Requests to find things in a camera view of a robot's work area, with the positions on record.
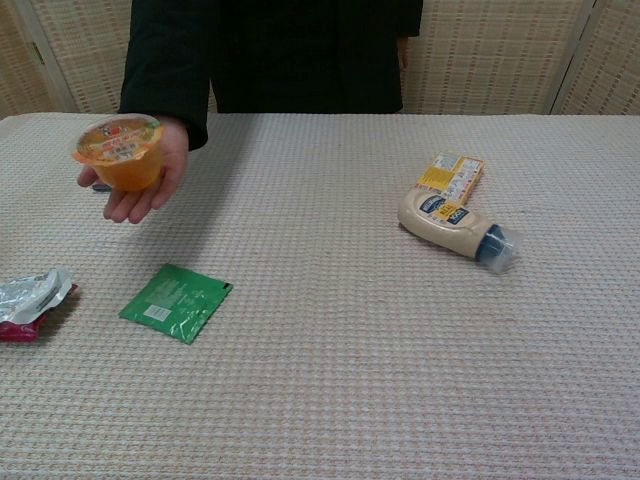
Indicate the person's left hand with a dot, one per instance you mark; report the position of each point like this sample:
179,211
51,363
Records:
403,52

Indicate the person's right hand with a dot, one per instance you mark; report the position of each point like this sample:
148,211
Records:
172,160

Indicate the round orange snack cup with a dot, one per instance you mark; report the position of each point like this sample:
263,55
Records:
125,170

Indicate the woven folding screen panel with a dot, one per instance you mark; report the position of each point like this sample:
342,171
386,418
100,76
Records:
610,70
490,60
17,65
90,55

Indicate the person in black coat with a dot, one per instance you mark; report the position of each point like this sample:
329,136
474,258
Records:
280,50

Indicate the yellow carton box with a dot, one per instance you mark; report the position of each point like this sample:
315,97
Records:
452,172

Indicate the green foil sachet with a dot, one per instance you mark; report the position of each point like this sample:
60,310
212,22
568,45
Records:
175,305

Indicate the mayonnaise squeeze bottle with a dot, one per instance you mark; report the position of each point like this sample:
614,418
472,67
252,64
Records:
440,215

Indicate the silver foil pouch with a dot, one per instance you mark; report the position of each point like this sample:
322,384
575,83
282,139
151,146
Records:
32,297

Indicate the white woven tablecloth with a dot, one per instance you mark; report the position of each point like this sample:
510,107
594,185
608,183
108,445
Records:
320,390

